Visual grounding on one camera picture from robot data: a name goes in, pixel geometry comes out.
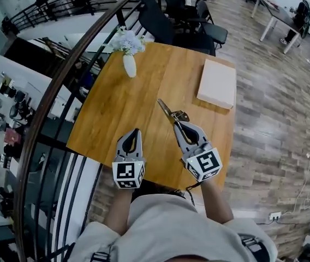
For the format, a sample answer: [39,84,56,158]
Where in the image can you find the person's left forearm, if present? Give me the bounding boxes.
[104,184,134,236]

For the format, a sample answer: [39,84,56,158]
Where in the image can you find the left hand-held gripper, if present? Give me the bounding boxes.
[112,128,147,189]

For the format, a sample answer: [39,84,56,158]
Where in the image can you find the person's right forearm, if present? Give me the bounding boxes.
[199,178,235,224]

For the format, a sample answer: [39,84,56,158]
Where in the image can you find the black wrist strap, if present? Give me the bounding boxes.
[185,181,202,206]

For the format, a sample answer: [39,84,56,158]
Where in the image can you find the white vase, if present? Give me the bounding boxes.
[122,52,138,79]

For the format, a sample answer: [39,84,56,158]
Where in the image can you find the dark desk with white legs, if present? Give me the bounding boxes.
[250,0,303,55]

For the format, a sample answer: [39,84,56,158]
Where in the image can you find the pale blue flower bouquet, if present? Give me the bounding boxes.
[103,25,148,57]

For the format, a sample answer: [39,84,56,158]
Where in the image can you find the dark curved railing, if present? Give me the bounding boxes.
[12,0,152,262]

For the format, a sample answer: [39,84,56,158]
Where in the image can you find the white flat box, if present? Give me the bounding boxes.
[196,58,237,110]

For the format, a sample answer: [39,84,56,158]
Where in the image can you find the black white harness strap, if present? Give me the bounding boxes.
[91,251,110,262]
[237,233,271,262]

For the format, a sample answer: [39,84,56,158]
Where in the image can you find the person's grey shirt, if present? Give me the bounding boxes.
[67,194,279,262]

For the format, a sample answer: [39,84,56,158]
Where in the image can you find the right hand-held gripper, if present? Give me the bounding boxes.
[173,120,223,183]

